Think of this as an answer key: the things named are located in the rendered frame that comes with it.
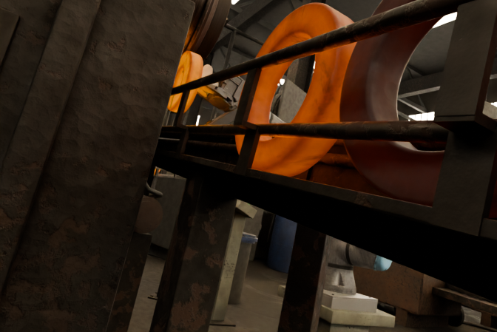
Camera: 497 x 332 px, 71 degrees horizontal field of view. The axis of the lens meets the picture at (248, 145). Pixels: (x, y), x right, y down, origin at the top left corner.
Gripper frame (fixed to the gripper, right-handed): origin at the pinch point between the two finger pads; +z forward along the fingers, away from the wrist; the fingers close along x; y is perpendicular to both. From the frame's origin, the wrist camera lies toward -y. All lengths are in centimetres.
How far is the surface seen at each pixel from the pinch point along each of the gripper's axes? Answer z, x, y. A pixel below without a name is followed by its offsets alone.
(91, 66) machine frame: 16.9, 28.0, -19.1
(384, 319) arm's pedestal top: -107, -8, -29
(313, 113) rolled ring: 0, 60, -21
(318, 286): -34, 32, -32
